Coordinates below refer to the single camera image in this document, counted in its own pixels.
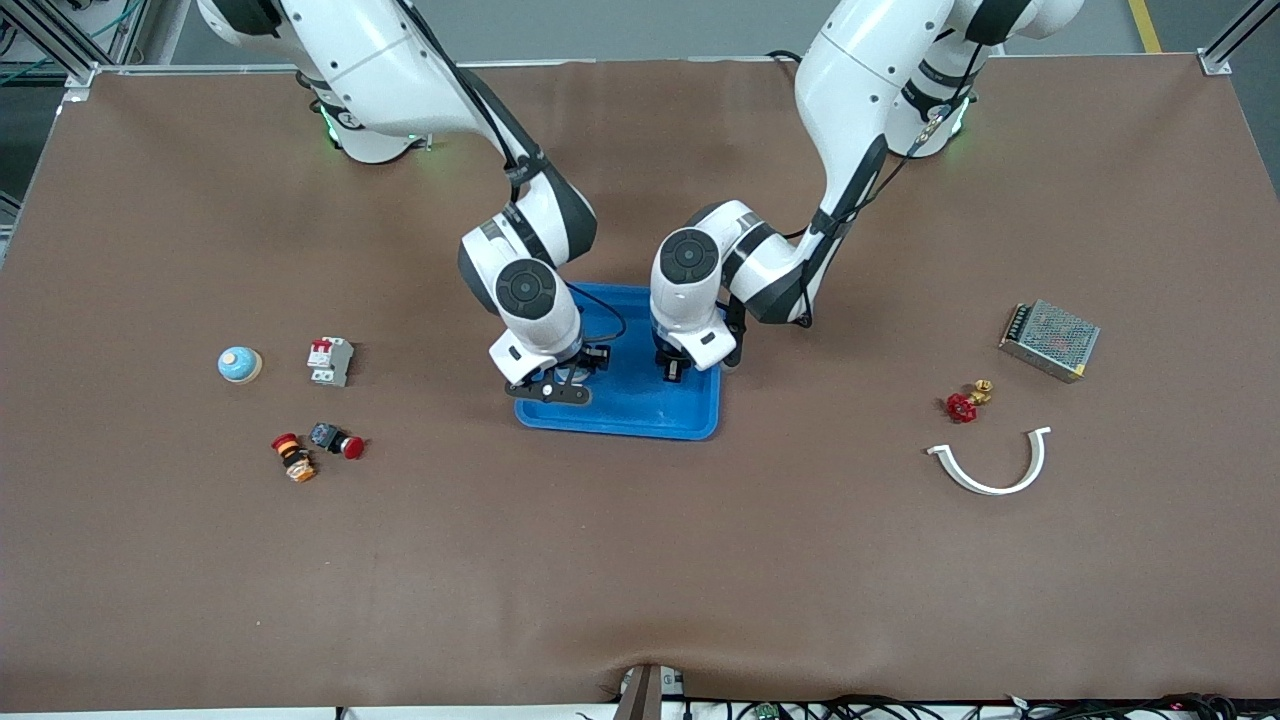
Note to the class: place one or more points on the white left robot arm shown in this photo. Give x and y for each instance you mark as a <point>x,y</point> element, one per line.
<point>850,80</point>

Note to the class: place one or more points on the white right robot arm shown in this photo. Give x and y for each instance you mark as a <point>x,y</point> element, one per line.
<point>370,70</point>

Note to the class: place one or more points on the blue plastic tray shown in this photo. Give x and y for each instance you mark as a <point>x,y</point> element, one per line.
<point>640,405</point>

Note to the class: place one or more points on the brown table mat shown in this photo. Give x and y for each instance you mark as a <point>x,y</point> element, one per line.
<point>640,560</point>

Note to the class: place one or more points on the red mushroom push button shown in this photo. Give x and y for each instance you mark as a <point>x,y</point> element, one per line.
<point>350,446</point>

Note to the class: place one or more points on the white circuit breaker red levers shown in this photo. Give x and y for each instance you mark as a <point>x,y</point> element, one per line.
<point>330,362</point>

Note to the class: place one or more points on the metal mesh power supply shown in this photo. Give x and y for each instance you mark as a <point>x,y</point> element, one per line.
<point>1050,340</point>

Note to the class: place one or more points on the orange push button switch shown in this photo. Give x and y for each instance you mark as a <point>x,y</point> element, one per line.
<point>295,460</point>

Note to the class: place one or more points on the aluminium frame post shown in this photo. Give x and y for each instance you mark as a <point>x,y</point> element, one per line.
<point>50,40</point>
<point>1235,35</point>

